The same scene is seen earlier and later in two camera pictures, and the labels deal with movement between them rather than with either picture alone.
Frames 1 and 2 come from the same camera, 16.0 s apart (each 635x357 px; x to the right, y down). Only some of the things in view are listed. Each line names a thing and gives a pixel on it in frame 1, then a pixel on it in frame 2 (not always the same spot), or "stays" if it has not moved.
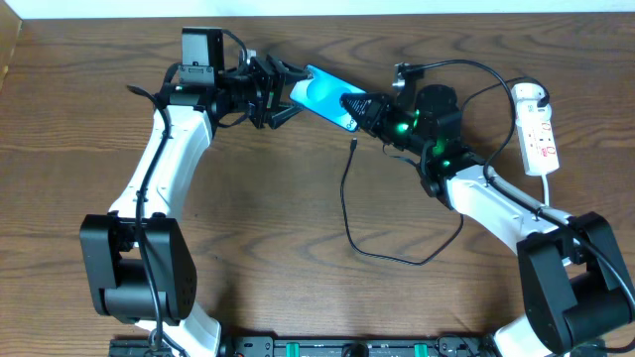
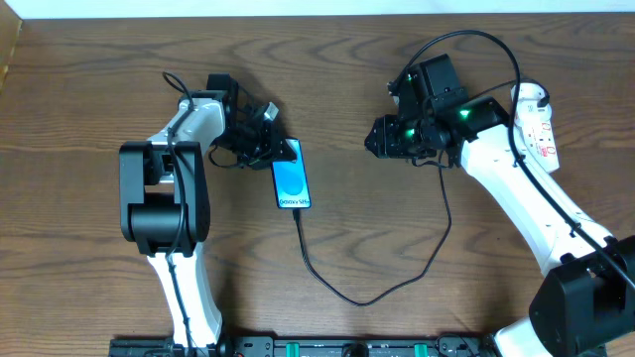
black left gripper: [264, 90] → [265, 144]
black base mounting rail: [347, 346] stays
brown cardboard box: [10, 31] stays
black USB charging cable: [354, 147] → [370, 303]
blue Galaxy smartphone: [322, 93] → [291, 181]
